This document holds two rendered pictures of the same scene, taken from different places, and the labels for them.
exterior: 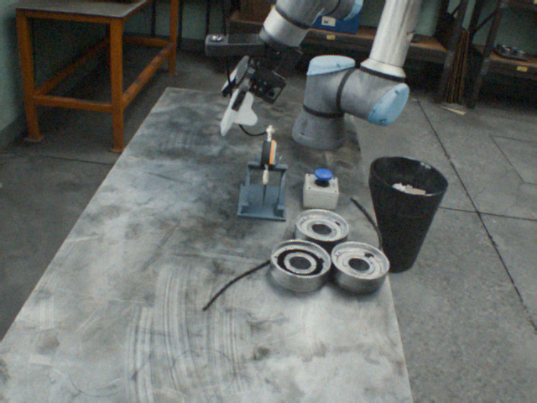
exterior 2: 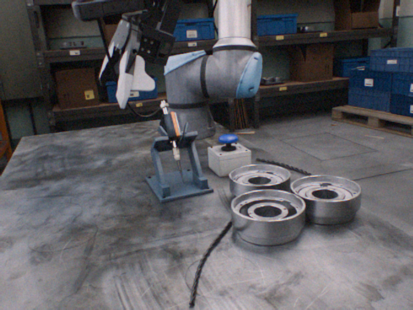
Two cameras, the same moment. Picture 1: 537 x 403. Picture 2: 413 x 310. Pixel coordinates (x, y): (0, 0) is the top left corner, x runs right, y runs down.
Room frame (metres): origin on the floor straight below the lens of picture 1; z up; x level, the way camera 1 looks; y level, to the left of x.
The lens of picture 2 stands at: (0.26, 0.15, 1.08)
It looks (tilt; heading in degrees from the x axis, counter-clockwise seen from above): 18 degrees down; 344
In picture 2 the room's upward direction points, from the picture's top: 4 degrees counter-clockwise
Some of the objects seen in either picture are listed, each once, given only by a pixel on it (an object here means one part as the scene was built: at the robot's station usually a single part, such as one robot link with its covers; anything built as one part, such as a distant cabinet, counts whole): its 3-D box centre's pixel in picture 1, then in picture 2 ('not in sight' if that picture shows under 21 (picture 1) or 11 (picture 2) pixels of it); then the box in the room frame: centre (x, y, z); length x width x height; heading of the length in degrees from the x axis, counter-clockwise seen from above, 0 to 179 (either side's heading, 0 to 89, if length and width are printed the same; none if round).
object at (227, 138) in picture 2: (322, 181); (228, 146); (0.98, -0.11, 0.85); 0.04 x 0.04 x 0.05
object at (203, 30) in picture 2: not in sight; (186, 31); (4.45, -0.93, 1.11); 0.52 x 0.38 x 0.22; 91
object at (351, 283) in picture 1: (357, 268); (324, 198); (0.73, -0.18, 0.82); 0.10 x 0.10 x 0.04
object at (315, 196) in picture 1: (320, 190); (228, 157); (0.99, -0.11, 0.82); 0.08 x 0.07 x 0.05; 1
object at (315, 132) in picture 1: (321, 121); (188, 117); (1.32, -0.11, 0.85); 0.15 x 0.15 x 0.10
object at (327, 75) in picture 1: (331, 81); (188, 75); (1.32, -0.12, 0.97); 0.13 x 0.12 x 0.14; 56
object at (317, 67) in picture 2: not in sight; (310, 61); (4.47, -2.45, 0.67); 0.52 x 0.43 x 0.43; 91
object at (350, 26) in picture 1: (328, 13); (131, 88); (4.44, -0.28, 0.56); 0.52 x 0.38 x 0.22; 88
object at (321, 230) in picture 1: (320, 232); (259, 184); (0.83, -0.11, 0.82); 0.10 x 0.10 x 0.04
